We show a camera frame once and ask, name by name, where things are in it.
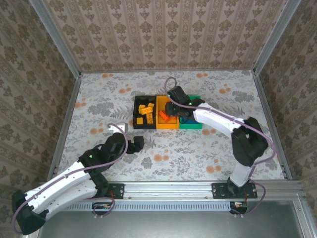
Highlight yellow plastic bin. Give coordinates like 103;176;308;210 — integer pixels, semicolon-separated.
156;95;180;130

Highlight green plastic bin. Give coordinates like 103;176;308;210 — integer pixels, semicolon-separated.
178;95;204;130

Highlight orange lego brick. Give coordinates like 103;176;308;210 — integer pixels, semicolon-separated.
158;111;174;123

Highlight black plastic bin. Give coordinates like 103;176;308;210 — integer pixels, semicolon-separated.
133;96;158;130

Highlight floral table cover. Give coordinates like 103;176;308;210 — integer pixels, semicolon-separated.
55;70;285;181

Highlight grey metal panel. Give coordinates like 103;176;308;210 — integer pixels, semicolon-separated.
37;200;305;238

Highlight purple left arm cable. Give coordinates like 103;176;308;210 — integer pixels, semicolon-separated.
11;132;129;234

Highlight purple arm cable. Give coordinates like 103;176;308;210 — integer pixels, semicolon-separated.
11;132;129;234
164;76;277;219

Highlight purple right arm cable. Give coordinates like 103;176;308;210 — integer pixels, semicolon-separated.
164;76;277;219

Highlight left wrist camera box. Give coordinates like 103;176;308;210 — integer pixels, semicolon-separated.
108;122;129;132

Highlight thin aluminium rail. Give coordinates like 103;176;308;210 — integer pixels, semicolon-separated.
80;68;256;74

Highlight aluminium side rail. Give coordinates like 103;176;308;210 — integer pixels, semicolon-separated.
252;73;295;180
47;74;82;181

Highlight wide aluminium base rail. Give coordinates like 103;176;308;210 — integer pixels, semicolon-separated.
37;180;307;200

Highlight black cable connector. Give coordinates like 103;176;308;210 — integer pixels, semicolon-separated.
93;202;112;211
230;201;248;214

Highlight white slotted cable duct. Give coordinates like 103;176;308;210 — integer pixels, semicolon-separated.
46;201;233;212

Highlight aluminium upright post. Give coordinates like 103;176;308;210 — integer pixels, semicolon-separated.
28;0;82;77
252;0;303;75

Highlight aluminium lower frame bar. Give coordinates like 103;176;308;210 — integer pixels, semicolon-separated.
293;198;314;238

